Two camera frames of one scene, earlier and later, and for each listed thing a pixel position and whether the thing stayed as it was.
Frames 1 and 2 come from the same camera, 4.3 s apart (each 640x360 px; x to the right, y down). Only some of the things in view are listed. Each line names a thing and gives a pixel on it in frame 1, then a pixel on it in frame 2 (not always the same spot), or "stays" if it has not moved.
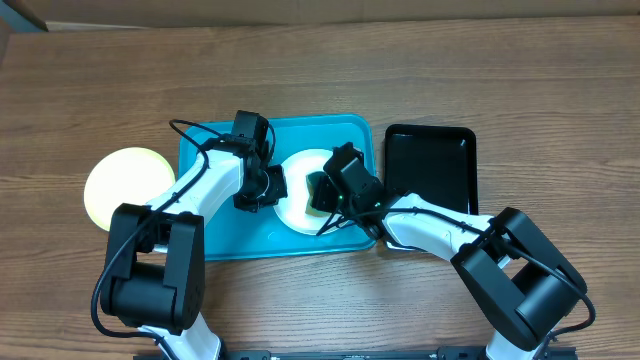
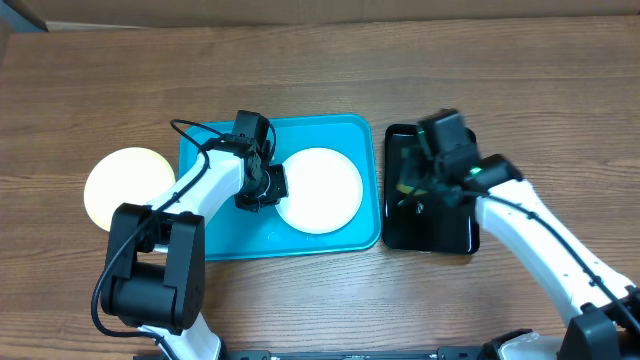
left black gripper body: (267, 193) stays
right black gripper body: (341, 204) to (424, 169)
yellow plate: (124, 176) stays
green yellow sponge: (310, 208) to (408, 181)
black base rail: (463, 353) stays
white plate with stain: (292, 210) stays
